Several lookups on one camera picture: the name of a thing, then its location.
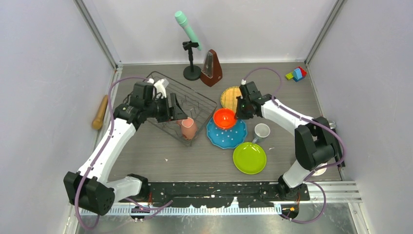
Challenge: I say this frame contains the purple cable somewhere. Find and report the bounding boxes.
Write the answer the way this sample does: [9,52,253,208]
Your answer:
[74,76,173,232]
[242,67,346,224]

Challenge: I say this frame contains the black wire dish rack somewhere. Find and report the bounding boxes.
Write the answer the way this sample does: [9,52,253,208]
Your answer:
[135,71,217,147]

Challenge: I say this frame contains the pink ceramic mug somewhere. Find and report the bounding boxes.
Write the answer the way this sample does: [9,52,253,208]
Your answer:
[177,117,198,140]

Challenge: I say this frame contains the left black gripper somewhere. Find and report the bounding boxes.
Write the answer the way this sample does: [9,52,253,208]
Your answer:
[145,93,187,123]

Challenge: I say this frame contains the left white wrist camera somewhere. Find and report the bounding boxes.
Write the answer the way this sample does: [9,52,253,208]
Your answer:
[146,78,169,99]

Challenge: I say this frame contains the green plate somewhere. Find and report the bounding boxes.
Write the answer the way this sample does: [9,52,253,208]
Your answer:
[233,142,267,175]

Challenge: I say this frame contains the orange bowl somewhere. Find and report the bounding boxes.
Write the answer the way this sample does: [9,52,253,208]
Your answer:
[213,108,237,130]

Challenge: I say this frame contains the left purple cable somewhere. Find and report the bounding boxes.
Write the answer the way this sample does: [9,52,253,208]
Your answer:
[74,76,173,232]

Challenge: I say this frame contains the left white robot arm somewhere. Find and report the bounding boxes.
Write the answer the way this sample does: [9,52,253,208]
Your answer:
[63,93,187,216]

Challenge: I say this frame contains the grey mug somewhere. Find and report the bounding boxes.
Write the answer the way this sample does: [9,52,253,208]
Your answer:
[252,123,271,144]

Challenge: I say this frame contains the mint green microphone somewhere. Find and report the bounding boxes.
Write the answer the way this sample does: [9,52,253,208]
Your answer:
[174,11,202,51]

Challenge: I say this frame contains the black microphone stand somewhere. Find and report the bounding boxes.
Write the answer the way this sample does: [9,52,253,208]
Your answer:
[182,41,201,81]

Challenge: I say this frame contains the woven bamboo coaster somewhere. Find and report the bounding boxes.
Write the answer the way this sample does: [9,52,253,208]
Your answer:
[220,86,241,112]

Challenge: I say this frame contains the wooden rolling pin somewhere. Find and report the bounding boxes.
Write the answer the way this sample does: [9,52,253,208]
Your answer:
[92,95,109,130]

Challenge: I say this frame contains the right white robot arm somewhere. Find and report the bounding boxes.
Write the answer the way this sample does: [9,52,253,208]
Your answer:
[236,81,341,200]

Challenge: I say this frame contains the black handheld microphone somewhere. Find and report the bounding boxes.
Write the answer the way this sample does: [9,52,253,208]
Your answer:
[328,120,337,129]

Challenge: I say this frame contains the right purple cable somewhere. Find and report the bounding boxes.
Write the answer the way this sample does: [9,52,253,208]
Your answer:
[242,67,346,224]

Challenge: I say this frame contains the white bowl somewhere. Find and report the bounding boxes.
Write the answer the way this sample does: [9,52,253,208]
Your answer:
[311,163,327,177]

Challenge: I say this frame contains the blue dotted plate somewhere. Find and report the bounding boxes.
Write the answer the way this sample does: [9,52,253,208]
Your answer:
[206,118,247,149]

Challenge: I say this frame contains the colourful toy blocks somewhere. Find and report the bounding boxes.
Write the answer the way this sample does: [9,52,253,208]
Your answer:
[285,66,307,82]

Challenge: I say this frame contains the brown wooden metronome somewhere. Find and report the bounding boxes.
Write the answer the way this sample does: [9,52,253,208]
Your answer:
[200,49,223,87]

